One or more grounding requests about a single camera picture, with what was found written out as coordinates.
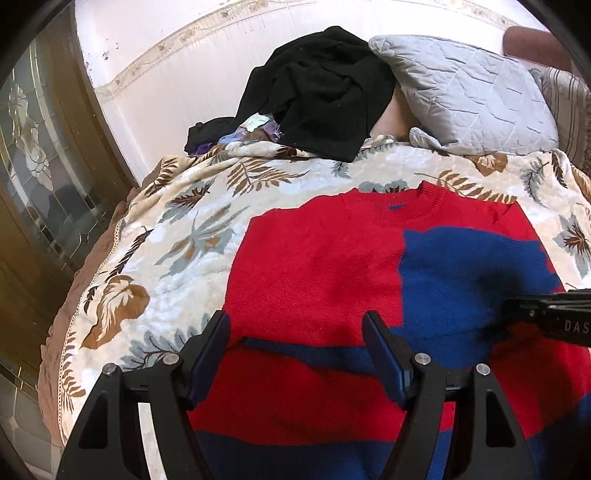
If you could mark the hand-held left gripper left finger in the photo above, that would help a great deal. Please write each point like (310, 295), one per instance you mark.
(210, 351)

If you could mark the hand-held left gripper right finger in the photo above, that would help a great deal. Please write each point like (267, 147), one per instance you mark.
(383, 360)

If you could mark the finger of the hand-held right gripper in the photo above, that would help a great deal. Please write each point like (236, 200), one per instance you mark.
(526, 314)

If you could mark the red and blue knit sweater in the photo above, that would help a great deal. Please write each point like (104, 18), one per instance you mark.
(314, 277)

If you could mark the leaf print blanket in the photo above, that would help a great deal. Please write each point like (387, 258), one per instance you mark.
(184, 230)

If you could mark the brown bed skirt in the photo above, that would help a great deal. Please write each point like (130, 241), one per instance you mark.
(50, 378)

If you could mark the striped beige cushion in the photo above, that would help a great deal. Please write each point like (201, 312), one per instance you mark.
(568, 106)

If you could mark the purple and white cloth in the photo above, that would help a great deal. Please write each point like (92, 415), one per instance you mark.
(254, 128)

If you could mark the grey quilted pillow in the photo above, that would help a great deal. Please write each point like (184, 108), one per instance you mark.
(461, 92)

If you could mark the peach pillow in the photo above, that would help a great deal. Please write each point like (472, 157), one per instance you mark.
(392, 120)

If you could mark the maroon headboard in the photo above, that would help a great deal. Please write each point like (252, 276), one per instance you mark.
(531, 46)

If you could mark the stained glass wooden door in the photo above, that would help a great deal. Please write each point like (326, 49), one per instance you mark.
(37, 138)

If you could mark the black garment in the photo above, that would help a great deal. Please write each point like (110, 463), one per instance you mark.
(318, 92)

